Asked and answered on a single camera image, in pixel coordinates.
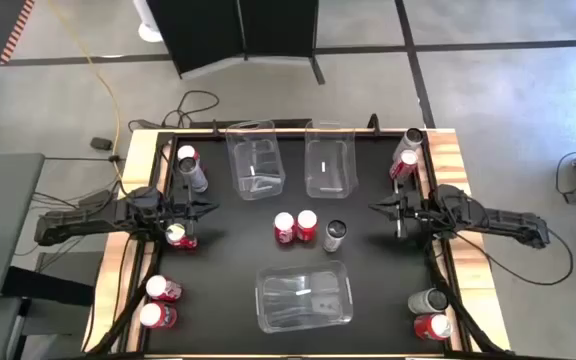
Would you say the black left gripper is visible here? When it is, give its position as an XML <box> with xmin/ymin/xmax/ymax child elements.
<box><xmin>163</xmin><ymin>183</ymin><xmax>220</xmax><ymax>236</ymax></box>

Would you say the black perforated metal box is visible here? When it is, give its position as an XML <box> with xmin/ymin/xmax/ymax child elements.
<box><xmin>190</xmin><ymin>118</ymin><xmax>312</xmax><ymax>130</ymax></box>

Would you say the red Coca-Cola can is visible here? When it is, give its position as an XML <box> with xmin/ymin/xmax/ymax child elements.
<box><xmin>145</xmin><ymin>274</ymin><xmax>183</xmax><ymax>303</ymax></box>
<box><xmin>165</xmin><ymin>223</ymin><xmax>199</xmax><ymax>250</ymax></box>
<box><xmin>389</xmin><ymin>148</ymin><xmax>419</xmax><ymax>181</ymax></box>
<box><xmin>273</xmin><ymin>211</ymin><xmax>297</xmax><ymax>245</ymax></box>

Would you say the red Fanta soda can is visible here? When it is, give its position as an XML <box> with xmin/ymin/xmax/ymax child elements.
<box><xmin>413</xmin><ymin>312</ymin><xmax>453</xmax><ymax>342</ymax></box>
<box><xmin>176</xmin><ymin>144</ymin><xmax>203</xmax><ymax>166</ymax></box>
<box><xmin>296</xmin><ymin>209</ymin><xmax>319</xmax><ymax>244</ymax></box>
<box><xmin>139</xmin><ymin>301</ymin><xmax>178</xmax><ymax>330</ymax></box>

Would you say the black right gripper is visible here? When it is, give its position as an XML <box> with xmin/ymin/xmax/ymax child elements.
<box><xmin>369</xmin><ymin>180</ymin><xmax>427</xmax><ymax>239</ymax></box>

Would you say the black frame strut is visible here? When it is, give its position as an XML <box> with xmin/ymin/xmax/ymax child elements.
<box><xmin>87</xmin><ymin>239</ymin><xmax>164</xmax><ymax>354</ymax></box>
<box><xmin>425</xmin><ymin>239</ymin><xmax>507</xmax><ymax>354</ymax></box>

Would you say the black floor cable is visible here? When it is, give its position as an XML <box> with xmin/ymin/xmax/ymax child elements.
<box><xmin>127</xmin><ymin>89</ymin><xmax>220</xmax><ymax>133</ymax></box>

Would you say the yellow extension cable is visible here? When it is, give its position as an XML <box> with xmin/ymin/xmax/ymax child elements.
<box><xmin>47</xmin><ymin>0</ymin><xmax>122</xmax><ymax>181</ymax></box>

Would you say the white fan base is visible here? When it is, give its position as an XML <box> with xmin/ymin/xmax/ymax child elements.
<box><xmin>132</xmin><ymin>0</ymin><xmax>164</xmax><ymax>44</ymax></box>

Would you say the white Celsius drink can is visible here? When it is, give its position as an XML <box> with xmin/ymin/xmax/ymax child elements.
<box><xmin>392</xmin><ymin>127</ymin><xmax>424</xmax><ymax>161</ymax></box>
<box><xmin>407</xmin><ymin>287</ymin><xmax>450</xmax><ymax>315</ymax></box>
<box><xmin>177</xmin><ymin>156</ymin><xmax>209</xmax><ymax>194</ymax></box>
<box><xmin>322</xmin><ymin>219</ymin><xmax>348</xmax><ymax>253</ymax></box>

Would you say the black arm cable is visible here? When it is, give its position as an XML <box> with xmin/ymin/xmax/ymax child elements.
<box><xmin>455</xmin><ymin>227</ymin><xmax>575</xmax><ymax>288</ymax></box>

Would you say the grey side table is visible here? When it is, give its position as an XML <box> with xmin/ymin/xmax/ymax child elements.
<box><xmin>0</xmin><ymin>152</ymin><xmax>47</xmax><ymax>306</ymax></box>

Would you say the clear plastic storage bin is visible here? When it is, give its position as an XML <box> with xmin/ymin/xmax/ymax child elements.
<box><xmin>255</xmin><ymin>260</ymin><xmax>354</xmax><ymax>334</ymax></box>
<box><xmin>304</xmin><ymin>119</ymin><xmax>359</xmax><ymax>200</ymax></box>
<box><xmin>225</xmin><ymin>119</ymin><xmax>287</xmax><ymax>201</ymax></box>

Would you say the black folding screen panel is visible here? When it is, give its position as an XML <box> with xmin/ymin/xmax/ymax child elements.
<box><xmin>146</xmin><ymin>0</ymin><xmax>327</xmax><ymax>85</ymax></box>

